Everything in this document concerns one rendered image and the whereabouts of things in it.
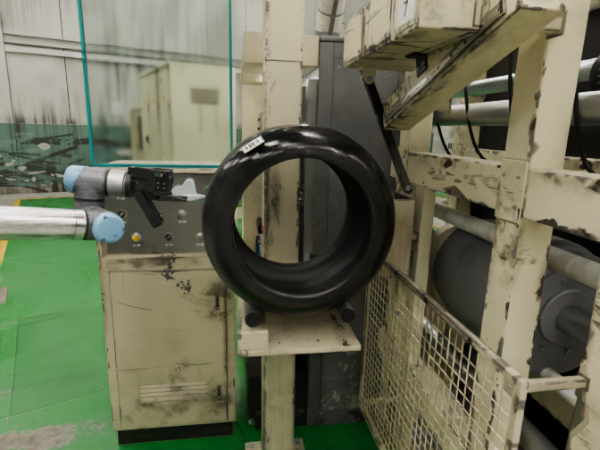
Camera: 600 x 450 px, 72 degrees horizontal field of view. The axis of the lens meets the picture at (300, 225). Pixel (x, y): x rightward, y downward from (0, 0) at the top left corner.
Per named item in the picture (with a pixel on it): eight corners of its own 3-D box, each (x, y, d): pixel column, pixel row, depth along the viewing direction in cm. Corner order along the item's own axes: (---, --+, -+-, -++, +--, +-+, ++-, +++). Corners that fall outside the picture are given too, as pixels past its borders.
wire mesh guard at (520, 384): (358, 404, 177) (368, 245, 162) (362, 403, 178) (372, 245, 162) (474, 667, 91) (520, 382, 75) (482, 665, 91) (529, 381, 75)
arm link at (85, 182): (72, 194, 117) (73, 163, 115) (113, 197, 119) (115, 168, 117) (61, 196, 109) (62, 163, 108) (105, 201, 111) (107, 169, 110)
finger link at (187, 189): (206, 182, 115) (171, 179, 113) (204, 203, 116) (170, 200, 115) (207, 180, 118) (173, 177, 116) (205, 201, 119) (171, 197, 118)
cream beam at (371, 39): (340, 69, 141) (343, 21, 138) (411, 72, 145) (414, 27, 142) (415, 28, 83) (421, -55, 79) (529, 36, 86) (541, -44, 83)
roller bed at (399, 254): (355, 262, 173) (360, 190, 167) (389, 261, 175) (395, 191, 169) (370, 279, 154) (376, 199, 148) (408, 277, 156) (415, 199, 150)
